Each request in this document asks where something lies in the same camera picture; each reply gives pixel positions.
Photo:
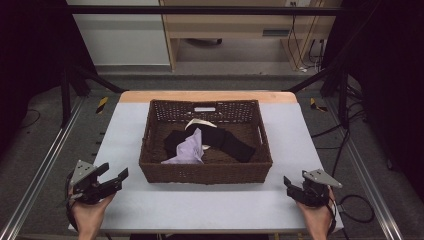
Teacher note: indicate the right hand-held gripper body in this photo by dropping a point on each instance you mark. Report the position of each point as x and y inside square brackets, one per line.
[316, 188]

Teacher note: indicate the light grey table mat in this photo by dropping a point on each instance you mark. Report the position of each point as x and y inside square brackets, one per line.
[126, 146]

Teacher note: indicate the black curtain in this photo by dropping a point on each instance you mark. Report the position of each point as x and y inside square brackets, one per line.
[390, 83]
[30, 60]

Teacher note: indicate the white cabinet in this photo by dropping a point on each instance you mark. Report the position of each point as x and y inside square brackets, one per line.
[123, 40]

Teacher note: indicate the wooden desk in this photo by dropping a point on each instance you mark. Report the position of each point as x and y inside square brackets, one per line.
[233, 26]

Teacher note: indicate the black horizontal frame bar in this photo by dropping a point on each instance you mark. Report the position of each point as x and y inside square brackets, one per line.
[200, 10]

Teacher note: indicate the black metal stand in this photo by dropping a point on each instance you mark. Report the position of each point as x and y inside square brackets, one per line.
[343, 96]
[65, 96]

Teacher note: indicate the brown woven basket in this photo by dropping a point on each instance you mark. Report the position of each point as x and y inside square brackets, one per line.
[205, 170]

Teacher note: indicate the person's left hand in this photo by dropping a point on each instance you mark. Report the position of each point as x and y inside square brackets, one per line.
[89, 215]

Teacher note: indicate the aluminium rail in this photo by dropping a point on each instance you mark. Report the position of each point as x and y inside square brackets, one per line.
[366, 173]
[43, 166]

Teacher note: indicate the black sock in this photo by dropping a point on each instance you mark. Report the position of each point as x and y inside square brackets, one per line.
[230, 141]

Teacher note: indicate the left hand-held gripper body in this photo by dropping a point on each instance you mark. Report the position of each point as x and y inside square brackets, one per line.
[84, 181]

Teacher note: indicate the yellow black tape marker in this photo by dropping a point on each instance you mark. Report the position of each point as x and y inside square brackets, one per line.
[315, 105]
[102, 105]

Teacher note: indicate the purple sock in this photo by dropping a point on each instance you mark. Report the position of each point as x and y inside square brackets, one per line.
[189, 150]

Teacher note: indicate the person's right hand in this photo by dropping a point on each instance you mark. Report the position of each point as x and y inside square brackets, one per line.
[316, 218]

